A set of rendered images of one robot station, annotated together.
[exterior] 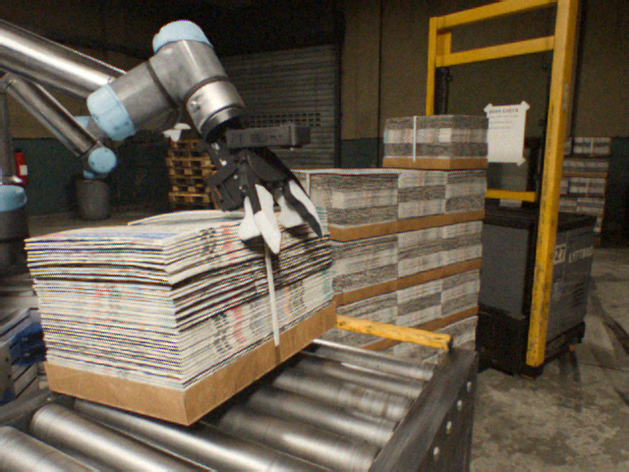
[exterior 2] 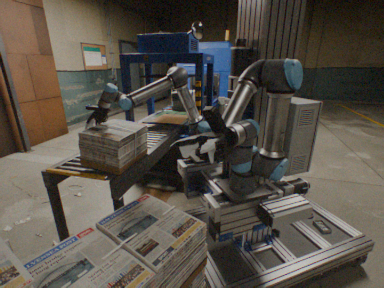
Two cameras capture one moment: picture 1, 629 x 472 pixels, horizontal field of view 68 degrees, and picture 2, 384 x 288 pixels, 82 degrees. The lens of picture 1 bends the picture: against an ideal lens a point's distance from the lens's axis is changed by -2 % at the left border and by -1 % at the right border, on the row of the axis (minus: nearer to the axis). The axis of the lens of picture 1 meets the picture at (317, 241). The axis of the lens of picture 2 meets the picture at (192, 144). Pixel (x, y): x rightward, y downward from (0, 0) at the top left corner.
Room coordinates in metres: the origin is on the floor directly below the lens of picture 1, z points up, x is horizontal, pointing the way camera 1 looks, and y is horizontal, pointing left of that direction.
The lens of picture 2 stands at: (2.25, 0.35, 1.45)
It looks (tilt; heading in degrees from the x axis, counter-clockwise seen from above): 20 degrees down; 166
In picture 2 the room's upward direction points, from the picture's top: straight up
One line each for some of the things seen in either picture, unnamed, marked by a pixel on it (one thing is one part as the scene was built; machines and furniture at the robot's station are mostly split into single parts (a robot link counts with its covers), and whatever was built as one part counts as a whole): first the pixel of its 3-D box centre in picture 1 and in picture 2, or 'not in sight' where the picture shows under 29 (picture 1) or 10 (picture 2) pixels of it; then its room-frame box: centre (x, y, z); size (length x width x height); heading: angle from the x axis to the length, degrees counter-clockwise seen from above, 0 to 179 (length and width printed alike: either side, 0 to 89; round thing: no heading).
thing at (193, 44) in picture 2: not in sight; (169, 45); (-0.56, 0.77, 1.65); 0.60 x 0.45 x 0.20; 61
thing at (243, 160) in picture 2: (95, 160); (238, 155); (1.53, 0.71, 1.12); 0.11 x 0.08 x 0.11; 33
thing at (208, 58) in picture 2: not in sight; (170, 59); (-0.56, 0.77, 1.50); 0.94 x 0.68 x 0.10; 61
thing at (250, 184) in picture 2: (8, 252); (243, 178); (1.29, 0.87, 0.87); 0.15 x 0.15 x 0.10
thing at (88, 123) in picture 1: (91, 129); (244, 131); (1.54, 0.72, 1.21); 0.11 x 0.08 x 0.09; 123
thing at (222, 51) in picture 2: not in sight; (212, 82); (-2.92, 2.13, 1.04); 1.51 x 1.30 x 2.07; 151
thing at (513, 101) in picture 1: (490, 124); not in sight; (2.50, -0.89, 1.28); 0.57 x 0.01 x 0.65; 39
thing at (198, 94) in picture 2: not in sight; (198, 103); (-0.04, 0.98, 1.05); 0.05 x 0.05 x 0.45; 61
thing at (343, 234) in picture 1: (336, 224); not in sight; (1.84, -0.08, 0.86); 0.38 x 0.29 x 0.04; 40
